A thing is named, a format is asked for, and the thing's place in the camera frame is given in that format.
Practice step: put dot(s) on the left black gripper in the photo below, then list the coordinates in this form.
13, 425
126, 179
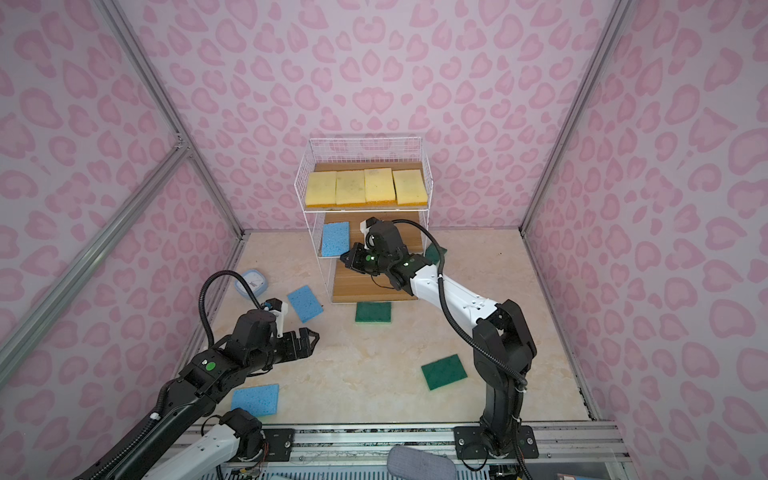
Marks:
289, 344

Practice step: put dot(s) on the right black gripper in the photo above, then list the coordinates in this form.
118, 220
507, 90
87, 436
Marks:
355, 257

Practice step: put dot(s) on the blue sponge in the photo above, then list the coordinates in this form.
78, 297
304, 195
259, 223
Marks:
335, 239
258, 401
305, 304

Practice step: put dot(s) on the yellow sponge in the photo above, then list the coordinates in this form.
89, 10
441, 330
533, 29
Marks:
379, 187
410, 188
321, 190
350, 189

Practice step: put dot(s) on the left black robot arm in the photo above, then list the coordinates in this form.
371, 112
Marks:
254, 346

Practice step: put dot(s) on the green sponge by shelf front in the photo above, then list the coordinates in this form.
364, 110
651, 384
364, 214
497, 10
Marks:
373, 312

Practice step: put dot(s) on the green sponge behind shelf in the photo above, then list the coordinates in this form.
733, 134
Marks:
435, 254

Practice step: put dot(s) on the light blue square clock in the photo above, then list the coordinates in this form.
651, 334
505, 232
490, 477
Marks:
256, 281

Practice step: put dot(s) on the green sponge front centre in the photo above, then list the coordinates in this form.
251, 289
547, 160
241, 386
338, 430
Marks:
443, 372

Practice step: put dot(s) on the grey oval pad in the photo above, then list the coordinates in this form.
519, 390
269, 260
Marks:
413, 464

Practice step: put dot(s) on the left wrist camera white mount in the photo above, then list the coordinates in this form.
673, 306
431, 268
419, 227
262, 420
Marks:
279, 309

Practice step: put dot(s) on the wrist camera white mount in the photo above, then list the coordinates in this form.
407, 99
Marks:
279, 309
365, 229

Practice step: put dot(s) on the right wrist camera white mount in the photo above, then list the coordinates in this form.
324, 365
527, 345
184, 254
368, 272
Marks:
365, 229

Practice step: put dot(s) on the white wire wooden shelf rack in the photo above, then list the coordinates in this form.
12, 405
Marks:
352, 153

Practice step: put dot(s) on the left diagonal aluminium frame bar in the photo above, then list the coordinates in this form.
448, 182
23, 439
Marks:
37, 322

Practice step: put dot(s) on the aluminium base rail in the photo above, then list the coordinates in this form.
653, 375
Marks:
551, 450

